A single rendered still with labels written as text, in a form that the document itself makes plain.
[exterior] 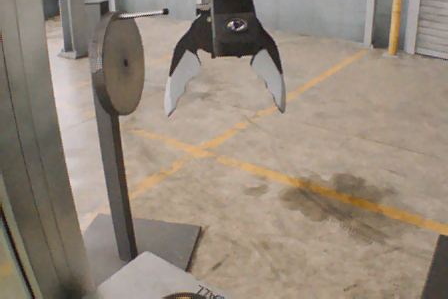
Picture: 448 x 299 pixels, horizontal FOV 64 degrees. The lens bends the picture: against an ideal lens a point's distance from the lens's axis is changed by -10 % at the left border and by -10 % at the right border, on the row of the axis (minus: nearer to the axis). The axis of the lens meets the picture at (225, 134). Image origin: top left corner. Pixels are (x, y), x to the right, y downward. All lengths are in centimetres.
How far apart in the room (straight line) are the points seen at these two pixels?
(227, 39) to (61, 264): 25
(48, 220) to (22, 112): 7
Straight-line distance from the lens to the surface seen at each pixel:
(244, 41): 39
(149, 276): 30
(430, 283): 55
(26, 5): 22
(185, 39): 47
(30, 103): 23
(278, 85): 50
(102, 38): 113
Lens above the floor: 110
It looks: 25 degrees down
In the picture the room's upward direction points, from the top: straight up
